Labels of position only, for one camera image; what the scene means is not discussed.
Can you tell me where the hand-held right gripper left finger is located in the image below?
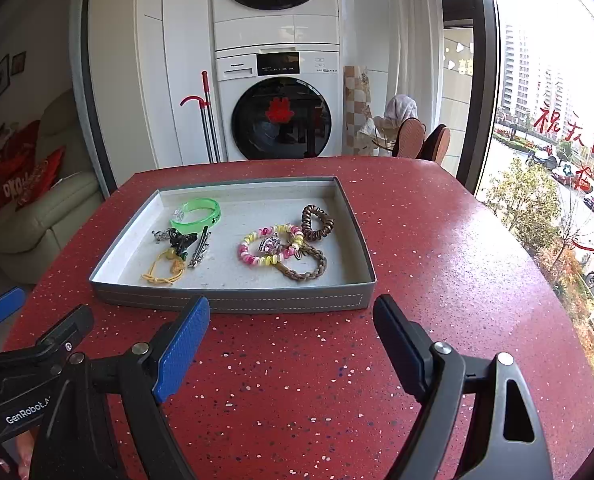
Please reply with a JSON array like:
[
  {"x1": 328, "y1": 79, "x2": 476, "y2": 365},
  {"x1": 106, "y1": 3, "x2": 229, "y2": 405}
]
[{"x1": 29, "y1": 294, "x2": 212, "y2": 480}]

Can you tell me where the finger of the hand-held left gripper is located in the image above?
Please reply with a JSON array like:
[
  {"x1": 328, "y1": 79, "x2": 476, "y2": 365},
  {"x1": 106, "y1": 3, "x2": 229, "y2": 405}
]
[
  {"x1": 0, "y1": 287, "x2": 28, "y2": 329},
  {"x1": 33, "y1": 305, "x2": 96, "y2": 357}
]

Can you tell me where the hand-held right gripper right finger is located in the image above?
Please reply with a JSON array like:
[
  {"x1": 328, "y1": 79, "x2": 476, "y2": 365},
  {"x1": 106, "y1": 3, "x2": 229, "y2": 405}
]
[{"x1": 373, "y1": 294, "x2": 556, "y2": 480}]

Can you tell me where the yellow cord bracelet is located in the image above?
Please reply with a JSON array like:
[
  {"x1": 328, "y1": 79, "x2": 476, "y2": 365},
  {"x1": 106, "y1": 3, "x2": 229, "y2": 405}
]
[{"x1": 141, "y1": 247, "x2": 188, "y2": 286}]

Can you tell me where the grey jewelry tray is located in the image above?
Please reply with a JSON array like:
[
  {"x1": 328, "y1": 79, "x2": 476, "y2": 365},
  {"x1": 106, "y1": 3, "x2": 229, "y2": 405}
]
[{"x1": 89, "y1": 176, "x2": 376, "y2": 315}]

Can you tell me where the silver rhinestone hair clip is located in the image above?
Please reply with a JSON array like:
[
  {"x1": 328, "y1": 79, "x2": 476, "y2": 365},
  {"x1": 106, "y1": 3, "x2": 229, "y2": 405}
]
[{"x1": 187, "y1": 226, "x2": 212, "y2": 269}]

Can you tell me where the black hair clip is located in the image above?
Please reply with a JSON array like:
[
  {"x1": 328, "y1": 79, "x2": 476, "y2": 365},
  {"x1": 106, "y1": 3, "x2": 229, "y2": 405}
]
[{"x1": 169, "y1": 230, "x2": 198, "y2": 252}]

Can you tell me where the pink yellow bead bracelet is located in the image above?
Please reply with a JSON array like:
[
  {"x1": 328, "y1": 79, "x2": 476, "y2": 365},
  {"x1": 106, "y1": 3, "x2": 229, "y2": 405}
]
[{"x1": 237, "y1": 224, "x2": 306, "y2": 267}]

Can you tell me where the brown braided bracelet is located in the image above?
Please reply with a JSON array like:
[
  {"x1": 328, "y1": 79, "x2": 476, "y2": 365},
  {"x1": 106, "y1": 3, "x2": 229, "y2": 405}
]
[{"x1": 276, "y1": 240, "x2": 328, "y2": 282}]

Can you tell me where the brown spiral hair tie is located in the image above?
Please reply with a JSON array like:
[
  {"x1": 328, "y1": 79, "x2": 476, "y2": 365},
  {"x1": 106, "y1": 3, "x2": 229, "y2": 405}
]
[{"x1": 300, "y1": 204, "x2": 334, "y2": 244}]

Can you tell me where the person's left hand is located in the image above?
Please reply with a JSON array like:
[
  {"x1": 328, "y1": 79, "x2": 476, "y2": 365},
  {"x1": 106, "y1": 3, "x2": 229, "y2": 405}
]
[{"x1": 4, "y1": 430, "x2": 38, "y2": 478}]

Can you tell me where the cream sofa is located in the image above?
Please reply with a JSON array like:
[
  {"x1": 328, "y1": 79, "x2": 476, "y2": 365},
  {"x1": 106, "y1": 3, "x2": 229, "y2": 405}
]
[{"x1": 0, "y1": 90, "x2": 104, "y2": 272}]

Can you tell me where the red cushion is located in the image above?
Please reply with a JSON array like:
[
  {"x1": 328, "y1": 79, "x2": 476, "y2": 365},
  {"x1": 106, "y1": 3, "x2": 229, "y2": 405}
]
[{"x1": 0, "y1": 120, "x2": 68, "y2": 212}]

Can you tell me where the brown slipper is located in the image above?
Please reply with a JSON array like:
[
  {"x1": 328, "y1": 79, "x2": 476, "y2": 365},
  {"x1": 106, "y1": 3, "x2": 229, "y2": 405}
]
[
  {"x1": 391, "y1": 117, "x2": 427, "y2": 160},
  {"x1": 421, "y1": 124, "x2": 452, "y2": 166}
]

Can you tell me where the white floral bag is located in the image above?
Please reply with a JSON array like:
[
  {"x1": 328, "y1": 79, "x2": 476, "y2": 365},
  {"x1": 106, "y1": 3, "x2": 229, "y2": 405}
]
[{"x1": 357, "y1": 116, "x2": 398, "y2": 157}]

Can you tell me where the white towel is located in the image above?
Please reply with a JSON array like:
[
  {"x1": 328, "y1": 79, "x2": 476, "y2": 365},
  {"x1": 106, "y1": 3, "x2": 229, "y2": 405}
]
[{"x1": 384, "y1": 94, "x2": 419, "y2": 124}]

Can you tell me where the white washing machine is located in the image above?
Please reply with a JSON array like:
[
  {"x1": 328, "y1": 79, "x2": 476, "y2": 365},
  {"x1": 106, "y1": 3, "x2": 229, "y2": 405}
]
[{"x1": 214, "y1": 44, "x2": 346, "y2": 162}]

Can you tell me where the white cabinet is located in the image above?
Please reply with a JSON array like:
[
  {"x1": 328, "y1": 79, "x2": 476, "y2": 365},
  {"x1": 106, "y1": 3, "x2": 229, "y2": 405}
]
[{"x1": 87, "y1": 0, "x2": 218, "y2": 187}]

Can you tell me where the checkered rolled mat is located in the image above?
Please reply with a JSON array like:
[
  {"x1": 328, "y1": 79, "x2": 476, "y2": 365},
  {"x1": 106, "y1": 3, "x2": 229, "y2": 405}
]
[{"x1": 342, "y1": 65, "x2": 373, "y2": 156}]

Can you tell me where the red window decal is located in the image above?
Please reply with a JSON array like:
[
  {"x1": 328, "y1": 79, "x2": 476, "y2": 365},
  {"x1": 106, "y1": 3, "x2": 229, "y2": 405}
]
[{"x1": 531, "y1": 104, "x2": 594, "y2": 162}]

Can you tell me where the white curtain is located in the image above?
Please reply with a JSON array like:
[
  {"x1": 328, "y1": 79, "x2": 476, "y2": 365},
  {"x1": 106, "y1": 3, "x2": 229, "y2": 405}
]
[{"x1": 387, "y1": 0, "x2": 446, "y2": 126}]

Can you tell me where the green translucent bracelet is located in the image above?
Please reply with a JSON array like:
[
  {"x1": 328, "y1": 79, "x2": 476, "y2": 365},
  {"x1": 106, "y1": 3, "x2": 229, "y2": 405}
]
[{"x1": 169, "y1": 197, "x2": 222, "y2": 232}]

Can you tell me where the red-handled mop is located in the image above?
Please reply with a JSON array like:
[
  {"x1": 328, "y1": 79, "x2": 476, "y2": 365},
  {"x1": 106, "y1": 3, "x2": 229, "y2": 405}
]
[{"x1": 179, "y1": 71, "x2": 223, "y2": 165}]

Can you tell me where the dark window frame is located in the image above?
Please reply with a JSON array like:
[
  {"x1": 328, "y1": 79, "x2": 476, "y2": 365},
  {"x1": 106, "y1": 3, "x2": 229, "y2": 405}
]
[{"x1": 469, "y1": 0, "x2": 504, "y2": 196}]

